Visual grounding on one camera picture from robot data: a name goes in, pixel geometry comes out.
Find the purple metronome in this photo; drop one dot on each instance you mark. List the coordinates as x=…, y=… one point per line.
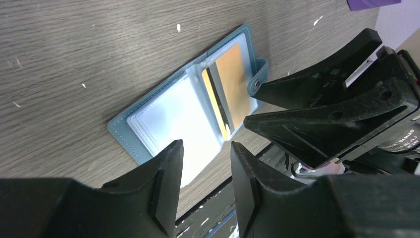
x=357, y=5

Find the gold credit card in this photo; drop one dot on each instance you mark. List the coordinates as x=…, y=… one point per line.
x=226, y=80

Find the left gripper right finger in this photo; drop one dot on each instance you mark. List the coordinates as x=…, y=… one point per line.
x=270, y=204

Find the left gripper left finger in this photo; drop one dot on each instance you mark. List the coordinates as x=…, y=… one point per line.
x=139, y=204

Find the blue card holder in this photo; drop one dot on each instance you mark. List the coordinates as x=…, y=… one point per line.
x=180, y=108

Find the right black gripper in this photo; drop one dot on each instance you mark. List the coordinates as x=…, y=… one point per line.
x=376, y=132

